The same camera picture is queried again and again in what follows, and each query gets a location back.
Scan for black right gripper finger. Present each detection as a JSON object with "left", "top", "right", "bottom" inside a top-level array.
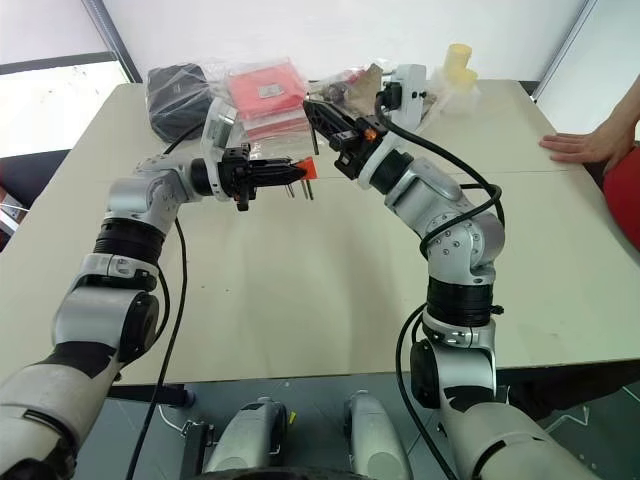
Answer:
[
  {"left": 305, "top": 105, "right": 346, "bottom": 151},
  {"left": 303, "top": 100, "right": 364, "bottom": 132}
]

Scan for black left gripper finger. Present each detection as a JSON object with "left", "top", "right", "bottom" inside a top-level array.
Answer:
[
  {"left": 252, "top": 171, "right": 307, "bottom": 187},
  {"left": 251, "top": 157, "right": 300, "bottom": 172}
]

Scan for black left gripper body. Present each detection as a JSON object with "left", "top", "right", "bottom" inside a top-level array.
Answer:
[{"left": 219, "top": 142, "right": 261, "bottom": 214}]

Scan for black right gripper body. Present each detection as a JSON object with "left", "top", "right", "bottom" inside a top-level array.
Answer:
[{"left": 333, "top": 114, "right": 389, "bottom": 182}]

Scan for thin hex key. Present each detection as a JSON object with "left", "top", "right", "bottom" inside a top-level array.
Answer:
[{"left": 310, "top": 119, "right": 331, "bottom": 157}]

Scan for red hex key holder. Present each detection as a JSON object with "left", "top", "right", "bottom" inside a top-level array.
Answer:
[{"left": 292, "top": 156, "right": 317, "bottom": 181}]

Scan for person's bare hand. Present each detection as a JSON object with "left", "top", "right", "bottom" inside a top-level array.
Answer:
[{"left": 538, "top": 119, "right": 635, "bottom": 165}]

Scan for stacked red clear plastic cases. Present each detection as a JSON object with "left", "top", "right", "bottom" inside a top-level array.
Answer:
[{"left": 238, "top": 112, "right": 315, "bottom": 151}]

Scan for clear bag with brown parts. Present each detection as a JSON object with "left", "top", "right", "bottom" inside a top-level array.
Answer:
[{"left": 307, "top": 62, "right": 396, "bottom": 121}]

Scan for red clear plastic case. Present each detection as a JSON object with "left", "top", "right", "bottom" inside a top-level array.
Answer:
[{"left": 227, "top": 57, "right": 307, "bottom": 121}]

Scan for black pouch in plastic bag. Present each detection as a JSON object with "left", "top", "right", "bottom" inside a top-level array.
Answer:
[{"left": 145, "top": 62, "right": 216, "bottom": 144}]

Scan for crumpled clear plastic bag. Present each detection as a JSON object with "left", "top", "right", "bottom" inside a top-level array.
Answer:
[{"left": 423, "top": 64, "right": 482, "bottom": 120}]

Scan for large pale yellow cylinder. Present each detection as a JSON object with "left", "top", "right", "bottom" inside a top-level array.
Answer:
[{"left": 446, "top": 43, "right": 474, "bottom": 76}]

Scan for black chair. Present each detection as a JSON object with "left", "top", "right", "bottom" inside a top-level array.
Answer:
[{"left": 0, "top": 148, "right": 72, "bottom": 212}]

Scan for silver rounded robot leg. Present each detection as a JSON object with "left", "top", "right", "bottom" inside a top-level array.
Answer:
[
  {"left": 343, "top": 389, "right": 414, "bottom": 480},
  {"left": 202, "top": 397, "right": 290, "bottom": 476}
]

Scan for red garment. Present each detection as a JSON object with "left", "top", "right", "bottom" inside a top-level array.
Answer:
[{"left": 602, "top": 142, "right": 640, "bottom": 251}]

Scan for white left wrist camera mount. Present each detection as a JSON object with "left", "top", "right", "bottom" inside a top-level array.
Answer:
[{"left": 199, "top": 97, "right": 241, "bottom": 199}]

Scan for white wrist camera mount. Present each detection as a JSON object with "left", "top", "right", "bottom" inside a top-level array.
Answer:
[
  {"left": 199, "top": 97, "right": 241, "bottom": 199},
  {"left": 382, "top": 63, "right": 431, "bottom": 129}
]

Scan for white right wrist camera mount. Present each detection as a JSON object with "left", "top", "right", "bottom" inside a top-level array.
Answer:
[{"left": 382, "top": 63, "right": 431, "bottom": 129}]

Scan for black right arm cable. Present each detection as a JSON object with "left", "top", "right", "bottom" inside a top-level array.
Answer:
[{"left": 374, "top": 82, "right": 505, "bottom": 480}]

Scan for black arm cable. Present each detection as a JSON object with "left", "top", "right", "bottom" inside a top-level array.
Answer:
[
  {"left": 374, "top": 82, "right": 505, "bottom": 480},
  {"left": 124, "top": 117, "right": 221, "bottom": 480}
]

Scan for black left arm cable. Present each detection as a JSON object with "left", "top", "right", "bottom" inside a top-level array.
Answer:
[{"left": 124, "top": 117, "right": 221, "bottom": 480}]

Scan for black table frame bar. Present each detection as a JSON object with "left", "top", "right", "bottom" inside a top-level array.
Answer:
[{"left": 107, "top": 382, "right": 197, "bottom": 409}]

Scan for black metal bracket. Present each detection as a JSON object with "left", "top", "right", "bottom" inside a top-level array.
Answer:
[{"left": 180, "top": 419, "right": 215, "bottom": 480}]

